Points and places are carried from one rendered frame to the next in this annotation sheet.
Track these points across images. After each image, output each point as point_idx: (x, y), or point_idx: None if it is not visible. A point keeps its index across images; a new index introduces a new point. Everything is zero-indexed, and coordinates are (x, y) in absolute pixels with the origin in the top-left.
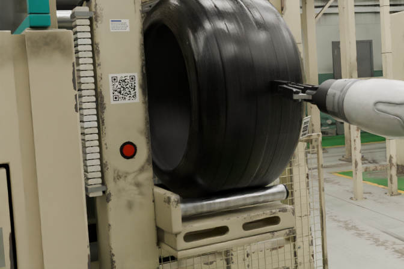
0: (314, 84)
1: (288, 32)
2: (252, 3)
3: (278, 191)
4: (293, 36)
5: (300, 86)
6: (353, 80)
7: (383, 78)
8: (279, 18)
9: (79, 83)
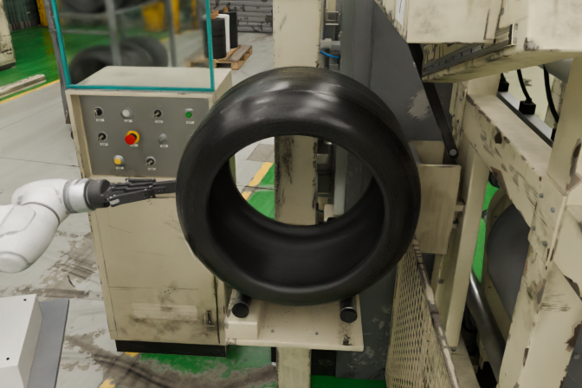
0: (137, 191)
1: (187, 148)
2: (216, 106)
3: (234, 300)
4: (190, 157)
5: (139, 184)
6: (74, 179)
7: (47, 181)
8: (196, 132)
9: (466, 133)
